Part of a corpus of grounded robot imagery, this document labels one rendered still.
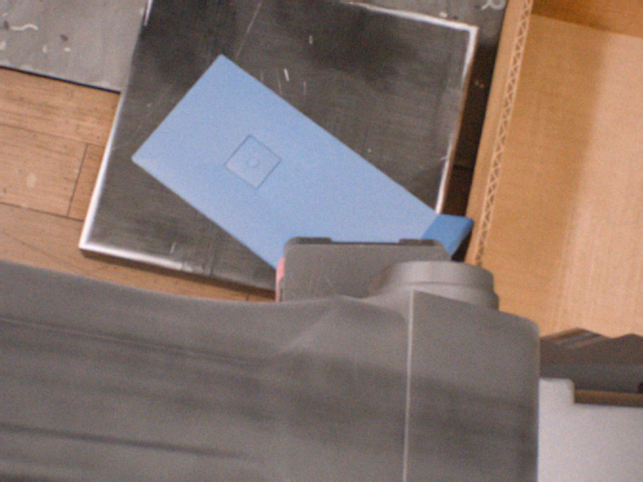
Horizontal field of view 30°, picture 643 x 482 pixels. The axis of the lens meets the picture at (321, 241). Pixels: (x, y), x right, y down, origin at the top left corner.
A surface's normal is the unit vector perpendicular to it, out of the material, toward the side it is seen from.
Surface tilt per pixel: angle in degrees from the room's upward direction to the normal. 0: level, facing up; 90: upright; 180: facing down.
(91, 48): 0
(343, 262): 29
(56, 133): 0
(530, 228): 0
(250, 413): 37
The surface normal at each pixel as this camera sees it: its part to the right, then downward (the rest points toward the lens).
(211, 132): 0.04, -0.25
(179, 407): 0.63, -0.17
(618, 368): 0.06, 0.24
